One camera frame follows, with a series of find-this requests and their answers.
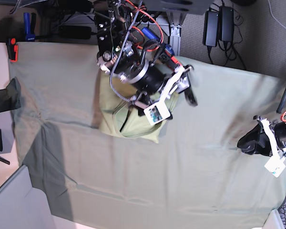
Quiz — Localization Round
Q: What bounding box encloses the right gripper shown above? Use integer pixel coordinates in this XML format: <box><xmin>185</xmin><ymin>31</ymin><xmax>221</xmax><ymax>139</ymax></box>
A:
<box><xmin>110</xmin><ymin>60</ymin><xmax>198</xmax><ymax>115</ymax></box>

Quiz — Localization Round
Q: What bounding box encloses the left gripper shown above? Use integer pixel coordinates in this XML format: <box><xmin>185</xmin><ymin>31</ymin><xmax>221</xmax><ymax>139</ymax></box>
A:
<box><xmin>237</xmin><ymin>115</ymin><xmax>286</xmax><ymax>157</ymax></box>

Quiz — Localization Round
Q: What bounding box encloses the light yellow-green T-shirt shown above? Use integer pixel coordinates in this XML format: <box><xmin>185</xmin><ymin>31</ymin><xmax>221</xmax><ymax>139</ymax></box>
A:
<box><xmin>99</xmin><ymin>72</ymin><xmax>166</xmax><ymax>143</ymax></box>

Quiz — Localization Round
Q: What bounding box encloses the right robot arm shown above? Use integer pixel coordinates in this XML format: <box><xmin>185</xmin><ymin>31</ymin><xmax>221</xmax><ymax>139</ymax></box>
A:
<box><xmin>92</xmin><ymin>0</ymin><xmax>198</xmax><ymax>115</ymax></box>

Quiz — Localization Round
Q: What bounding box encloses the grey-green table cloth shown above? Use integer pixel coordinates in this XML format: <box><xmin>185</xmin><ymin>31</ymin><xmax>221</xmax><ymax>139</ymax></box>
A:
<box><xmin>9</xmin><ymin>42</ymin><xmax>286</xmax><ymax>229</ymax></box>

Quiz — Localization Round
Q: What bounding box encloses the blue orange bar clamp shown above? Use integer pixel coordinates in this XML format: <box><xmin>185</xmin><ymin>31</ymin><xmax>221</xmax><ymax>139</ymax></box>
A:
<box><xmin>141</xmin><ymin>27</ymin><xmax>181</xmax><ymax>71</ymax></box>

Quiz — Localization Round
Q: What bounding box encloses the black power adapter pair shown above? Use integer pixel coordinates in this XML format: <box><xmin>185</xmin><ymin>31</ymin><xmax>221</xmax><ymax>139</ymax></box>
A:
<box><xmin>203</xmin><ymin>6</ymin><xmax>235</xmax><ymax>47</ymax></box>

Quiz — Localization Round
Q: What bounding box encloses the black power brick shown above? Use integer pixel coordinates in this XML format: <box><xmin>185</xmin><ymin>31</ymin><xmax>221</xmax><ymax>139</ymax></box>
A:
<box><xmin>58</xmin><ymin>25</ymin><xmax>92</xmax><ymax>40</ymax></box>

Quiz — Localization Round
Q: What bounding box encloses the blue orange corner clamp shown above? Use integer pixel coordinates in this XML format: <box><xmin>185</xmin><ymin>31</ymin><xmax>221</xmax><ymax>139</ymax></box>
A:
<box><xmin>5</xmin><ymin>12</ymin><xmax>53</xmax><ymax>62</ymax></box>

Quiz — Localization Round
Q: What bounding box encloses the dark green cloth piece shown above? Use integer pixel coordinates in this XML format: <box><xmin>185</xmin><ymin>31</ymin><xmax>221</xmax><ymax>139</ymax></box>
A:
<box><xmin>0</xmin><ymin>78</ymin><xmax>21</xmax><ymax>113</ymax></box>

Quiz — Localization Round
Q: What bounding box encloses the grey cardboard box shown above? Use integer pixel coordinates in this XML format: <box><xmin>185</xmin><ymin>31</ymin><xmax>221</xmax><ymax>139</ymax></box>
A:
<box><xmin>0</xmin><ymin>166</ymin><xmax>56</xmax><ymax>229</ymax></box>

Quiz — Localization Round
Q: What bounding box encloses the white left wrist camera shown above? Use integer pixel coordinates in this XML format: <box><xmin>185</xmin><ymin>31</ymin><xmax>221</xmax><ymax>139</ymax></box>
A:
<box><xmin>264</xmin><ymin>156</ymin><xmax>286</xmax><ymax>178</ymax></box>

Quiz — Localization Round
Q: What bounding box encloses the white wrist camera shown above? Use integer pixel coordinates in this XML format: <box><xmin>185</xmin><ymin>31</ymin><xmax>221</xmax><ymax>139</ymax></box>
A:
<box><xmin>143</xmin><ymin>101</ymin><xmax>171</xmax><ymax>125</ymax></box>
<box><xmin>264</xmin><ymin>156</ymin><xmax>286</xmax><ymax>178</ymax></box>

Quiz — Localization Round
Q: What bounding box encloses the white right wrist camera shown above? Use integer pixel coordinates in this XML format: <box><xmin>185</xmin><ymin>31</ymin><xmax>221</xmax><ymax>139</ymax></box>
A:
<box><xmin>143</xmin><ymin>101</ymin><xmax>171</xmax><ymax>125</ymax></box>

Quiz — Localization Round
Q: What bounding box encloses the aluminium table leg frame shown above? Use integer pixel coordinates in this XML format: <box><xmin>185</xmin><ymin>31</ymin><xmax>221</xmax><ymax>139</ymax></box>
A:
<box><xmin>157</xmin><ymin>11</ymin><xmax>186</xmax><ymax>56</ymax></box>

